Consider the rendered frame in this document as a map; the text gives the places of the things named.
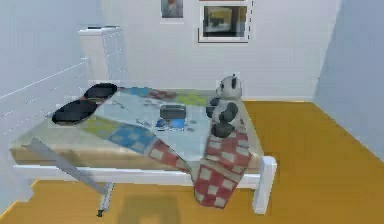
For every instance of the white framed bed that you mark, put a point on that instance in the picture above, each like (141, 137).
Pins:
(83, 156)

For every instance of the black and white panda toy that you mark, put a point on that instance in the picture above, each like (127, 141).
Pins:
(226, 106)

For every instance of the small framed portrait picture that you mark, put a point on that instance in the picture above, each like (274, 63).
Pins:
(172, 8)

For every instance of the black pillow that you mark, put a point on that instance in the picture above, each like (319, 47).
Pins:
(100, 90)
(74, 112)

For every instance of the checkered patchwork blanket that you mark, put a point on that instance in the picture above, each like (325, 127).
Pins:
(140, 116)

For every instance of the dark grey box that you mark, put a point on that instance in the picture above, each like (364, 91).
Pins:
(172, 112)

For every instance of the white framed picture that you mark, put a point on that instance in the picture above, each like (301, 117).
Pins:
(224, 22)

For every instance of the blue book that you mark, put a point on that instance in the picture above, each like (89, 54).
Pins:
(170, 123)

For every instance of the white chest of drawers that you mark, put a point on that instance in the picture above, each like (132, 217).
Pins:
(103, 53)

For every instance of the grey baseball bat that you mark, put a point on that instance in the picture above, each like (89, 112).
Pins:
(73, 170)

